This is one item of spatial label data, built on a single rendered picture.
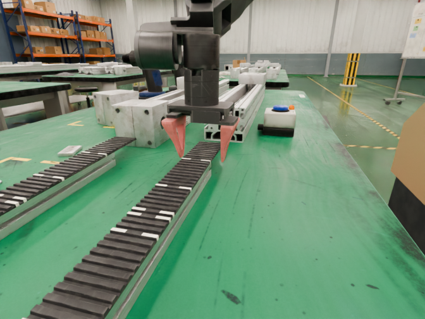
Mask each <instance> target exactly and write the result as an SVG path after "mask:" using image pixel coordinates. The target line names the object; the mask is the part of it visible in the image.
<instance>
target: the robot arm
mask: <svg viewBox="0 0 425 319"><path fill-rule="evenodd" d="M252 1H253V0H185V6H186V10H187V17H171V20H170V22H149V23H143V24H142V25H141V26H140V30H139V31H136V33H135V37H134V53H135V59H136V62H137V65H138V67H139V68H140V69H141V70H177V69H178V65H179V64H181V62H182V46H183V67H184V68H189V70H188V69H186V70H184V93H185V99H180V100H177V101H175V102H172V103H169V104H167V113H168V114H167V115H166V118H165V119H164V120H162V121H161V123H162V126H163V127H164V129H165V131H166V132H167V134H168V135H169V137H170V139H171V140H172V141H173V144H174V145H175V148H176V150H177V153H178V155H179V157H180V158H181V157H183V155H184V150H185V128H186V116H190V122H192V123H207V124H216V125H221V162H224V160H225V157H226V153H227V150H228V146H229V143H230V140H231V138H232V136H233V134H234V132H235V129H236V127H237V125H238V123H239V121H240V118H239V117H238V116H229V115H230V111H232V112H233V111H234V109H235V103H234V102H224V101H219V52H220V38H222V36H224V35H225V33H227V32H228V31H229V30H230V29H231V25H232V24H233V23H234V22H235V21H236V20H238V19H239V18H240V16H241V15H242V13H243V12H244V10H245V9H246V8H247V7H248V6H249V4H250V3H251V2H252ZM223 116H224V117H225V118H224V119H223ZM176 129H177V131H178V134H177V131H176ZM178 137H179V138H178Z"/></svg>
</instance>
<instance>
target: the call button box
mask: <svg viewBox="0 0 425 319"><path fill-rule="evenodd" d="M295 121H296V113H295V110H294V109H288V110H285V111H280V110H275V109H273V108H266V110H265V113H264V124H260V123H259V124H258V126H257V129H258V130H263V135H275V136H285V137H293V136H294V131H295V130H294V128H295Z"/></svg>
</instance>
